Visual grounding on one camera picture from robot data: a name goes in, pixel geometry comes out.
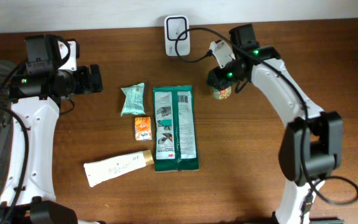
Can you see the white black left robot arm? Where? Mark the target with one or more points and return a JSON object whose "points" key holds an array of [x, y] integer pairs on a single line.
{"points": [[37, 86]]}

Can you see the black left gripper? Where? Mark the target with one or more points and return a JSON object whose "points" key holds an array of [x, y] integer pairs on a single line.
{"points": [[88, 86]]}

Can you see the green 3M sponge package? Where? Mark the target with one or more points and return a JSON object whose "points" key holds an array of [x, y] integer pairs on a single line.
{"points": [[175, 139]]}

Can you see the white tube with gold cap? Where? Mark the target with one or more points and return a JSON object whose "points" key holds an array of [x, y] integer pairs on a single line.
{"points": [[101, 171]]}

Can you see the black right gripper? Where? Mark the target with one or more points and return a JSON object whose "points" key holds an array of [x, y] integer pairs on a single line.
{"points": [[217, 81]]}

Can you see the green lid glass jar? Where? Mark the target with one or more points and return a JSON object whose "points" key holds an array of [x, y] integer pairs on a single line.
{"points": [[221, 94]]}

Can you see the light green snack packet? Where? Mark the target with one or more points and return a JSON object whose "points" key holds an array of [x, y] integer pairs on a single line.
{"points": [[134, 100]]}

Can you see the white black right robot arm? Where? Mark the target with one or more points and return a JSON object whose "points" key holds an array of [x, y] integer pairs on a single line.
{"points": [[312, 144]]}

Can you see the orange small box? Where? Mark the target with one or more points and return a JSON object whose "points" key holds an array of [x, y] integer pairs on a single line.
{"points": [[143, 129]]}

